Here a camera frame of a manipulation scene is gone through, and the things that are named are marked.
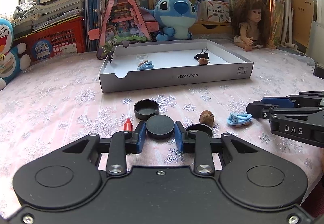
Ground blue upright thin books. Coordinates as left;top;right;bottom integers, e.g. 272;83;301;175
85;0;101;52

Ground black binder clip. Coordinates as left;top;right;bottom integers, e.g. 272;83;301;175
194;49;209;61

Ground stack of books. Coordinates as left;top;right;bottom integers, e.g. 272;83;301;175
11;0;85;38

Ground blue Stitch plush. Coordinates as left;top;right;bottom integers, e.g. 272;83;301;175
140;0;201;41

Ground Doraemon plush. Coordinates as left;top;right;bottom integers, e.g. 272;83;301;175
0;18;31;90

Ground red crayon-shaped clip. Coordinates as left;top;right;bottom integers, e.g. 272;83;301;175
123;118;133;132

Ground binder clip on tray corner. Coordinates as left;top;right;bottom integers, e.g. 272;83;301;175
107;46;116;63

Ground white patterned cardboard box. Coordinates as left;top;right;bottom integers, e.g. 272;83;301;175
201;0;230;23

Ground brown haired doll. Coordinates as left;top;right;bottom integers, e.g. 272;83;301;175
232;0;276;51

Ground clear plastic round lid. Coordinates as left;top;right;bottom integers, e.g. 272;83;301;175
136;54;148;63

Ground blue clip in tray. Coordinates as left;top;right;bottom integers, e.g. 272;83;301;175
137;61;154;70

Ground black round lid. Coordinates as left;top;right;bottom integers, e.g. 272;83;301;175
146;114;175;140

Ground pink triangular toy house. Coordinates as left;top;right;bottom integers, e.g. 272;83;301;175
89;0;159;59

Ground red plastic crate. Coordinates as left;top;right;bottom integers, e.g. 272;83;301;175
13;16;86;62

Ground wooden drawer shelf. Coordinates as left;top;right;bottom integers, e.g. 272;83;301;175
189;21;233;35

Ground black adapter at edge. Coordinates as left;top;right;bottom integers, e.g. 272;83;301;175
314;63;324;79

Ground brown nut in tray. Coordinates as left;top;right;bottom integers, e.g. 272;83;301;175
198;58;209;65

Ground brown hazelnut on table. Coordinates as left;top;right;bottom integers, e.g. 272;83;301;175
199;110;215;127

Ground blue toy shoe clip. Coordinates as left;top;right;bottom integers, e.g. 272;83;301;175
227;113;252;127

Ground grey white cardboard tray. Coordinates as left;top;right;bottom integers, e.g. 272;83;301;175
99;40;254;93

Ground black round cap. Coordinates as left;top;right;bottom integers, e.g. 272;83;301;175
185;123;214;138
133;99;160;121

